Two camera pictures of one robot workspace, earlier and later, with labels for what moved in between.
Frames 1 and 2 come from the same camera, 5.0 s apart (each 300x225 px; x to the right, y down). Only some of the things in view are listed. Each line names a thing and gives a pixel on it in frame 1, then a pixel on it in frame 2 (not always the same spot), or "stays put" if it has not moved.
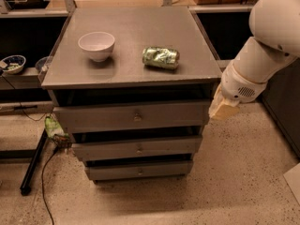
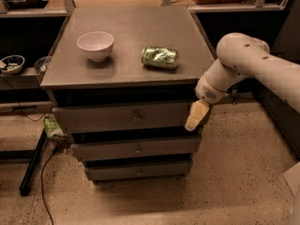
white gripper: [238, 85] to [207, 91]
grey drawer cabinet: [133, 85] stays put
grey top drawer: [108, 117] stays put
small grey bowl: [42, 64] stays put
